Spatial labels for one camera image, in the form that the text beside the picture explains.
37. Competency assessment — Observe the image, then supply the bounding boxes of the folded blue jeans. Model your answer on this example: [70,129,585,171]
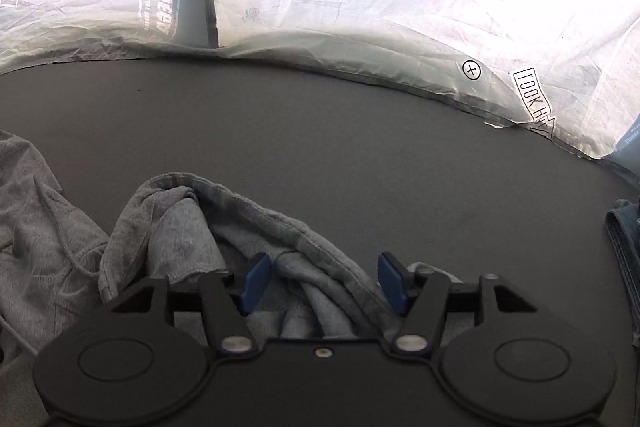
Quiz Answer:
[605,197,640,308]

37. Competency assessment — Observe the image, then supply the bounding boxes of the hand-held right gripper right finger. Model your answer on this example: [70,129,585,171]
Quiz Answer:
[377,251,541,355]

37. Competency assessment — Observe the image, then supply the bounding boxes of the grey zip hoodie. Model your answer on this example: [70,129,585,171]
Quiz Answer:
[0,129,463,360]

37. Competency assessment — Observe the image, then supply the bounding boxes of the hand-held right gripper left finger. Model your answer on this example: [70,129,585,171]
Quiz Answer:
[107,252,273,355]

